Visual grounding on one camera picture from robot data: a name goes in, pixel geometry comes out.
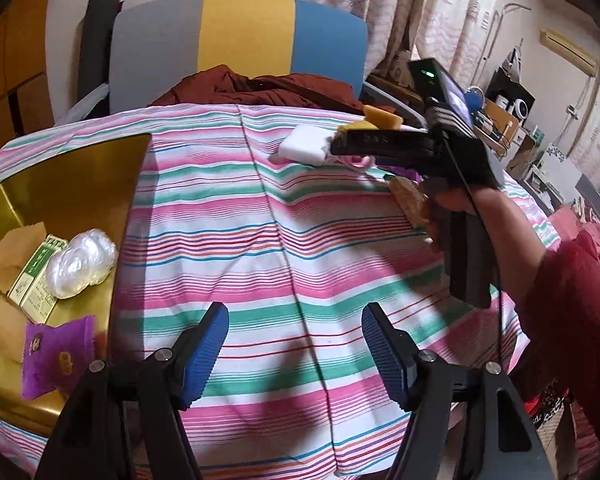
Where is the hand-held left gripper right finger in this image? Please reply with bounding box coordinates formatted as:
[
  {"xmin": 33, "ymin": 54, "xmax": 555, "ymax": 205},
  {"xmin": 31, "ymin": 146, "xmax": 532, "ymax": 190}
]
[{"xmin": 361, "ymin": 302, "xmax": 556, "ymax": 480}]

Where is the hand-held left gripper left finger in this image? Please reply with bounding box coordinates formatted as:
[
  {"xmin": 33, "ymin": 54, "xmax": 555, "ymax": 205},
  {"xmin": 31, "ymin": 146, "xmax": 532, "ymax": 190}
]
[{"xmin": 32, "ymin": 302, "xmax": 230, "ymax": 480}]

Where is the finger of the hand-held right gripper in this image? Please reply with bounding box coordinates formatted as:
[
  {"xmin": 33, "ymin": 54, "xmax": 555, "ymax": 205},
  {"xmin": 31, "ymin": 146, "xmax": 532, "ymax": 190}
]
[{"xmin": 330, "ymin": 130, "xmax": 436, "ymax": 157}]

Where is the yellow sponge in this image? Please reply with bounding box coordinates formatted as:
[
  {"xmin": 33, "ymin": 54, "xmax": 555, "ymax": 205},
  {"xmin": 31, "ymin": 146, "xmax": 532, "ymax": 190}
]
[{"xmin": 362, "ymin": 105, "xmax": 404, "ymax": 129}]

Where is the clear bread packet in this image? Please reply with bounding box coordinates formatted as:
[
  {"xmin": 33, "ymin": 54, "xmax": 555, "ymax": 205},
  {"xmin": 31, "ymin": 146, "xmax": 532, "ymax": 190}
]
[{"xmin": 390, "ymin": 177, "xmax": 432, "ymax": 229}]

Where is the white sponge block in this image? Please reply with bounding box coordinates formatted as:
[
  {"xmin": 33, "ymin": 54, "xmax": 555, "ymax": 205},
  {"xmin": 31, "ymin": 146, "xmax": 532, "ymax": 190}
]
[{"xmin": 279, "ymin": 126, "xmax": 334, "ymax": 166}]

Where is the clear plastic disc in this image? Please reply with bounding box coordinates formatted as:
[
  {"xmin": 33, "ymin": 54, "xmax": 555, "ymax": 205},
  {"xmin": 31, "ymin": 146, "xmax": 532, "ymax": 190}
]
[
  {"xmin": 70, "ymin": 228, "xmax": 119, "ymax": 286},
  {"xmin": 45, "ymin": 247, "xmax": 95, "ymax": 301}
]

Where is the purple snack packet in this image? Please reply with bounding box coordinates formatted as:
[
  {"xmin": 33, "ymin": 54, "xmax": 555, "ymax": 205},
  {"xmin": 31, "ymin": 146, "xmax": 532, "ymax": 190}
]
[{"xmin": 21, "ymin": 315, "xmax": 97, "ymax": 401}]

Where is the green white box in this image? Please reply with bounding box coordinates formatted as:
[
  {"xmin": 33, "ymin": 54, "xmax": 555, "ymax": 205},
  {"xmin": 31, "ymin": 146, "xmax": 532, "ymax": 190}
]
[{"xmin": 7, "ymin": 235, "xmax": 71, "ymax": 323}]

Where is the brown paper packet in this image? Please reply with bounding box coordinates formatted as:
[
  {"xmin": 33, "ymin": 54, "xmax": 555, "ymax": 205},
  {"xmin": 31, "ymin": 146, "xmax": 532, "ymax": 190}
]
[
  {"xmin": 0, "ymin": 222, "xmax": 48, "ymax": 296},
  {"xmin": 0, "ymin": 290, "xmax": 31, "ymax": 367}
]

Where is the gold tin box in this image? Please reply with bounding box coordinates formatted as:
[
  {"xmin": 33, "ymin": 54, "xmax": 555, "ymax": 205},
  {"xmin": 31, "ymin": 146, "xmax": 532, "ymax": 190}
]
[{"xmin": 0, "ymin": 132, "xmax": 151, "ymax": 438}]

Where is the person's right forearm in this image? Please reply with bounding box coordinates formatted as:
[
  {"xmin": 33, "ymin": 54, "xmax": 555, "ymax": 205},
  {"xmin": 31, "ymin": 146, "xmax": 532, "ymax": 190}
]
[{"xmin": 517, "ymin": 230, "xmax": 600, "ymax": 411}]

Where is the person's right hand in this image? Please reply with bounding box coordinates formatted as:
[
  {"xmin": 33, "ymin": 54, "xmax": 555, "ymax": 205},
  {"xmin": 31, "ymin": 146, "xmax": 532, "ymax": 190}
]
[{"xmin": 424, "ymin": 180, "xmax": 548, "ymax": 291}]

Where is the black box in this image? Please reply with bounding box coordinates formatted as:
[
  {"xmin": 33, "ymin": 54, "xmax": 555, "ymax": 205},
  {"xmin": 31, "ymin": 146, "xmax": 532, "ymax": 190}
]
[{"xmin": 485, "ymin": 66, "xmax": 537, "ymax": 117}]

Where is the cardboard box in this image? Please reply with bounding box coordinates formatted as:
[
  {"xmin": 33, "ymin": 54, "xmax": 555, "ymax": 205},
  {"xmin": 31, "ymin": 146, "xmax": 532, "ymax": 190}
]
[{"xmin": 380, "ymin": 50, "xmax": 416, "ymax": 86}]

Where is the dark red jacket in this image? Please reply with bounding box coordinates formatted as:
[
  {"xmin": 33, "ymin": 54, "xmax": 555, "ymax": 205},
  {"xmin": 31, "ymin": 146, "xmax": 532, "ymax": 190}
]
[{"xmin": 150, "ymin": 64, "xmax": 396, "ymax": 113}]

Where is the striped tablecloth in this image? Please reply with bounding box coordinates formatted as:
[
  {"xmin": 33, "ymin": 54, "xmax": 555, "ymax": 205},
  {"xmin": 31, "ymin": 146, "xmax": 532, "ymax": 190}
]
[{"xmin": 0, "ymin": 102, "xmax": 576, "ymax": 480}]

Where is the air conditioner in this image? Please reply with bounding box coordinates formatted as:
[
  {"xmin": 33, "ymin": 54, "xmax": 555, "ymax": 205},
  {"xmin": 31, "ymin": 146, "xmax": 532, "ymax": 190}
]
[{"xmin": 539, "ymin": 27, "xmax": 599, "ymax": 75}]

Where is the grey yellow blue chair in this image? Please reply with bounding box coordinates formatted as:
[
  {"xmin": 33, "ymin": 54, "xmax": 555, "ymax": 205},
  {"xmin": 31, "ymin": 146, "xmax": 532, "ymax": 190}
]
[{"xmin": 55, "ymin": 0, "xmax": 370, "ymax": 126}]

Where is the black rolled mat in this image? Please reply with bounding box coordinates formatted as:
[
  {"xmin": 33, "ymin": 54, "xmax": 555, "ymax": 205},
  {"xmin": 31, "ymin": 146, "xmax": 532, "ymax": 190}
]
[{"xmin": 76, "ymin": 0, "xmax": 122, "ymax": 106}]

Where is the wooden cabinet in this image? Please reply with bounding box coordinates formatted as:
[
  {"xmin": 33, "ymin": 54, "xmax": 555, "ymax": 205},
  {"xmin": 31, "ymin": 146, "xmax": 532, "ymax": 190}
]
[{"xmin": 0, "ymin": 0, "xmax": 58, "ymax": 166}]

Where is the grey metal rail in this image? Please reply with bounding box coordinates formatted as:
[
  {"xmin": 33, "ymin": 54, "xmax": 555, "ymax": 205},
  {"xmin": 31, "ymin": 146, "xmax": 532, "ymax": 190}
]
[{"xmin": 361, "ymin": 82, "xmax": 428, "ymax": 128}]

